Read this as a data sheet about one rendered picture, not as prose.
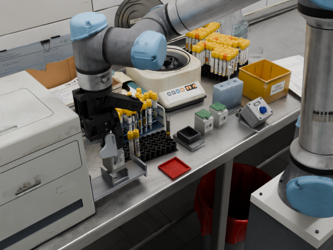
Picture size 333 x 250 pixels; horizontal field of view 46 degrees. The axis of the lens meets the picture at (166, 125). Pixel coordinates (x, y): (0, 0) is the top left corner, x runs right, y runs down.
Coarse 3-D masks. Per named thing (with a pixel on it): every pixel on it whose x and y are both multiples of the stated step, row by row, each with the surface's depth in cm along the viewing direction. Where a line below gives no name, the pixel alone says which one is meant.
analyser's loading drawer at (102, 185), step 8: (136, 160) 108; (128, 168) 107; (136, 168) 107; (144, 168) 106; (104, 176) 103; (112, 176) 105; (120, 176) 105; (128, 176) 103; (136, 176) 104; (96, 184) 102; (104, 184) 102; (112, 184) 101; (120, 184) 102; (96, 192) 100; (104, 192) 100
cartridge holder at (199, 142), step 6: (186, 126) 124; (180, 132) 121; (186, 132) 125; (192, 132) 123; (198, 132) 121; (174, 138) 124; (180, 138) 122; (186, 138) 119; (192, 138) 119; (198, 138) 121; (186, 144) 120; (192, 144) 120; (198, 144) 120; (204, 144) 122; (192, 150) 119
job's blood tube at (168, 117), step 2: (166, 116) 117; (168, 116) 117; (166, 118) 116; (168, 118) 116; (166, 120) 116; (168, 120) 116; (166, 122) 117; (168, 122) 117; (166, 124) 117; (168, 124) 117; (166, 126) 118; (168, 126) 118; (166, 128) 118; (168, 128) 118; (166, 130) 119; (168, 130) 119; (166, 132) 119; (168, 132) 119; (166, 134) 120; (168, 134) 120; (166, 136) 120; (168, 136) 120
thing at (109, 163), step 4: (104, 160) 100; (108, 160) 98; (112, 160) 97; (120, 160) 99; (124, 160) 100; (104, 164) 101; (108, 164) 99; (112, 164) 98; (116, 164) 99; (120, 164) 100; (124, 164) 101; (108, 168) 100; (112, 168) 99; (116, 168) 100; (120, 168) 101; (112, 172) 99
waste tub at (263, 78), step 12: (264, 60) 148; (240, 72) 142; (252, 72) 148; (264, 72) 150; (276, 72) 146; (288, 72) 139; (252, 84) 140; (264, 84) 135; (276, 84) 138; (288, 84) 142; (252, 96) 142; (264, 96) 137; (276, 96) 141
